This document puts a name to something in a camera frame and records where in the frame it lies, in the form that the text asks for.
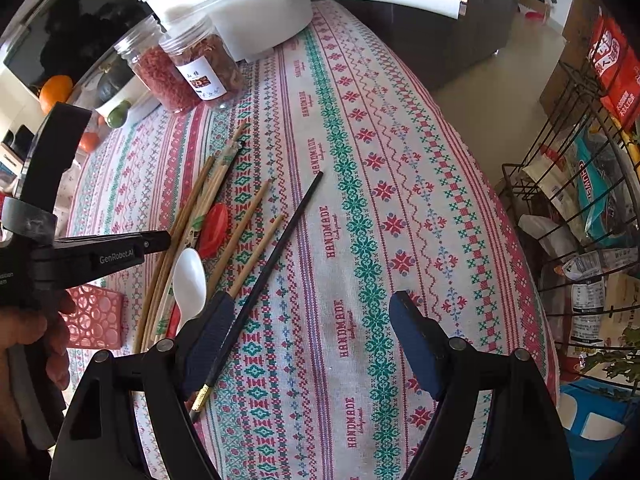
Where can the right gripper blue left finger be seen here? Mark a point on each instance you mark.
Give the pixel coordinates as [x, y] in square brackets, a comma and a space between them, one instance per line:
[202, 338]

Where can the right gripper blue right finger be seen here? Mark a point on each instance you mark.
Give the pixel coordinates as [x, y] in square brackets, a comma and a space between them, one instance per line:
[424, 343]

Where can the black chopstick gold tip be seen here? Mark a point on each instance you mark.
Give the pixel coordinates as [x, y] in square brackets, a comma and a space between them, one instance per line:
[242, 317]

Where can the white plastic spoon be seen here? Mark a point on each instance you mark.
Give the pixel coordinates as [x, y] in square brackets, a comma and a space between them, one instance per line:
[189, 285]

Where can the pink plastic perforated basket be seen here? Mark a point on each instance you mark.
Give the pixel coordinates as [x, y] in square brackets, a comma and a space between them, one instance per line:
[96, 322]

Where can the brown wooden chopstick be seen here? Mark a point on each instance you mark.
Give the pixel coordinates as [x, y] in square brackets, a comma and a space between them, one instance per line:
[234, 239]
[254, 257]

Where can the red plastic spoon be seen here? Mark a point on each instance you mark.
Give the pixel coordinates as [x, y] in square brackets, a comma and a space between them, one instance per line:
[215, 230]

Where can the person's left hand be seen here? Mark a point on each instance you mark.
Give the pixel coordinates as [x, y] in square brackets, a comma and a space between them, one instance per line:
[26, 327]

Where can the wooden chopstick in bundle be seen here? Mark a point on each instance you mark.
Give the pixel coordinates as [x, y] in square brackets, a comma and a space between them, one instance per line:
[160, 274]

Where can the glass jar with small tomatoes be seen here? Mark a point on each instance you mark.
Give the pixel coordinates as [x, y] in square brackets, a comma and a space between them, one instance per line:
[94, 135]

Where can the orange fruit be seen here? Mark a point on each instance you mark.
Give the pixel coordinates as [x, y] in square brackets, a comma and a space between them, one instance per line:
[56, 89]

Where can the patterned handmade tablecloth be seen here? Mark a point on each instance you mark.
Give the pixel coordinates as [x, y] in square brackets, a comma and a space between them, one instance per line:
[317, 386]

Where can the blue plastic stool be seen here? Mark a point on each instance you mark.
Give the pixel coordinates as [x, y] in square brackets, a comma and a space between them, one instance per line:
[594, 417]

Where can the dark green squash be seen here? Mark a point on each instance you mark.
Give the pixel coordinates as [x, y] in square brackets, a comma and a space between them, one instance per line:
[114, 78]

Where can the jar of red goji berries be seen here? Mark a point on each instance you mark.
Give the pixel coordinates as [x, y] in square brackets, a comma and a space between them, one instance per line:
[140, 49]

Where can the black microwave oven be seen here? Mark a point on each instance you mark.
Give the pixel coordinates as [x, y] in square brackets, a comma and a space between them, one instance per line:
[67, 37]

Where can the jar of dried hawthorn slices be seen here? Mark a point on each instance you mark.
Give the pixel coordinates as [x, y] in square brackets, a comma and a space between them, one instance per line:
[202, 58]

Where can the cardboard box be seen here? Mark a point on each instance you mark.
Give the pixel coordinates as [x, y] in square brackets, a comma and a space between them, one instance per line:
[577, 31]

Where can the grey refrigerator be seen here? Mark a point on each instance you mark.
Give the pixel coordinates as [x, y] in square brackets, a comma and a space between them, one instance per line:
[437, 48]

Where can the white ceramic bowl green handle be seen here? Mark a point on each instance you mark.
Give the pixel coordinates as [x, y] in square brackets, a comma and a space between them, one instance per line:
[132, 103]

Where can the black wire storage rack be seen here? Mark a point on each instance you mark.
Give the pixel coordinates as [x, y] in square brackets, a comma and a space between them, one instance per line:
[574, 200]

